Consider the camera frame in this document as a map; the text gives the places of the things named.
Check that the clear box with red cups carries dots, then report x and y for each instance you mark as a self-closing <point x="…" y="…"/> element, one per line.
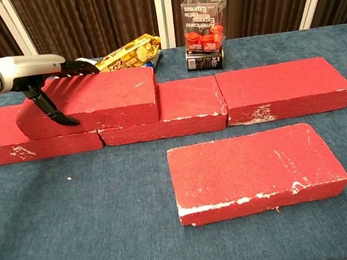
<point x="207" y="25"/>

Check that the white green snack bag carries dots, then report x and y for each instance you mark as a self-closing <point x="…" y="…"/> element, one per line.
<point x="84" y="58"/>

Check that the yellow biscuit package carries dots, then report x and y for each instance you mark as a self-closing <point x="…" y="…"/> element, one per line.
<point x="130" y="55"/>

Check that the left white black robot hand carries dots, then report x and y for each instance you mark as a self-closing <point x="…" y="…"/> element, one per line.
<point x="29" y="69"/>

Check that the blue table cloth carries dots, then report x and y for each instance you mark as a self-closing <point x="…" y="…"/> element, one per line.
<point x="75" y="215"/>

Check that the black printed box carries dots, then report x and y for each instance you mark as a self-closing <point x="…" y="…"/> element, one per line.
<point x="204" y="61"/>

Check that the blue white toothpaste tube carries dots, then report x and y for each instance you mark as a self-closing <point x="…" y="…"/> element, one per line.
<point x="155" y="62"/>

